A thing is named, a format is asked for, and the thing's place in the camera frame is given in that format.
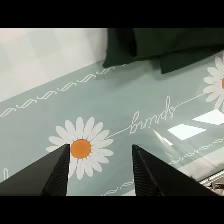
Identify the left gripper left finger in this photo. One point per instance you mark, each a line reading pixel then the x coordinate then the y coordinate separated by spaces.
pixel 43 176

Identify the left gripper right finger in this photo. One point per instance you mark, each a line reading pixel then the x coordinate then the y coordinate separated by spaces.
pixel 160 176

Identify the dark green T-shirt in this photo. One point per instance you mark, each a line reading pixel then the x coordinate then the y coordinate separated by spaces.
pixel 166 46

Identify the silver frame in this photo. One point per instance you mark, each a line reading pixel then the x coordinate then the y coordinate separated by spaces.
pixel 215 183

